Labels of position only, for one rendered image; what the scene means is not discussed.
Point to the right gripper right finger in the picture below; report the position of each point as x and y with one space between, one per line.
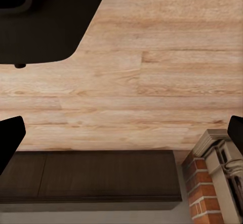
235 131

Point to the cabinet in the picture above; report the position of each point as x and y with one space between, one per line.
90 181

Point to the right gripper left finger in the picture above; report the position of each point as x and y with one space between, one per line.
12 131

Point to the wood fireplace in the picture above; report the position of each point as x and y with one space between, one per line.
225 165

